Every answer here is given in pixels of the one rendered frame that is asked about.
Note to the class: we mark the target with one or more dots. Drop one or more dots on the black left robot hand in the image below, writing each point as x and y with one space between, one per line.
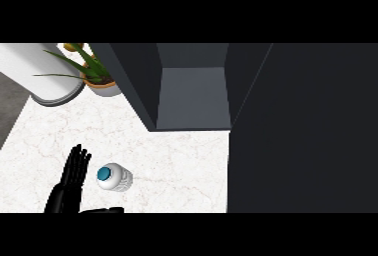
68 186

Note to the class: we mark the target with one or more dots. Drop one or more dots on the green potted plant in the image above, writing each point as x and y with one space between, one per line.
96 75

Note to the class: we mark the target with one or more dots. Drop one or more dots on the dark grey open cabinet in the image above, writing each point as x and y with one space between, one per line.
192 96

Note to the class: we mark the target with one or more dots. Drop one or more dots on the clear bottled water blue cap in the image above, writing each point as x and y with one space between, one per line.
116 177

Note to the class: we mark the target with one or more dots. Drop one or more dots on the white cylindrical appliance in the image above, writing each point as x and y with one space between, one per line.
34 70

